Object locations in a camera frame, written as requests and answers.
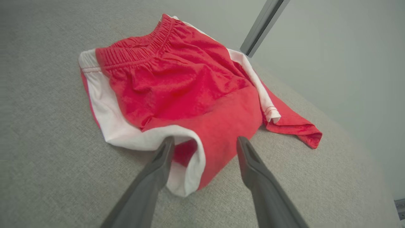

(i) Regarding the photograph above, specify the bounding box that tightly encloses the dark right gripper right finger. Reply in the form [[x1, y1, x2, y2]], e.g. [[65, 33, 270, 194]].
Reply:
[[237, 136, 309, 228]]

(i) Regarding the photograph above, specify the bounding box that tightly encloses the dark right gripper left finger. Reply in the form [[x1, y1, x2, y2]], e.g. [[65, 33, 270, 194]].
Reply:
[[101, 136, 175, 228]]

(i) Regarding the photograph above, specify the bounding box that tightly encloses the red shorts white trim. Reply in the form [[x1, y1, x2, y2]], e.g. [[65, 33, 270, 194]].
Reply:
[[78, 13, 323, 197]]

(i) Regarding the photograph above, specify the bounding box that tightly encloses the grey partition bottom rail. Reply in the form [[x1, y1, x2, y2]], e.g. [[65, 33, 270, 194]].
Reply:
[[394, 199, 405, 221]]

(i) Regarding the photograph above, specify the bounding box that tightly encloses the grey partition frame post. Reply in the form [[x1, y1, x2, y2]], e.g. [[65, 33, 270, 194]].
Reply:
[[240, 0, 280, 55], [247, 0, 291, 58]]

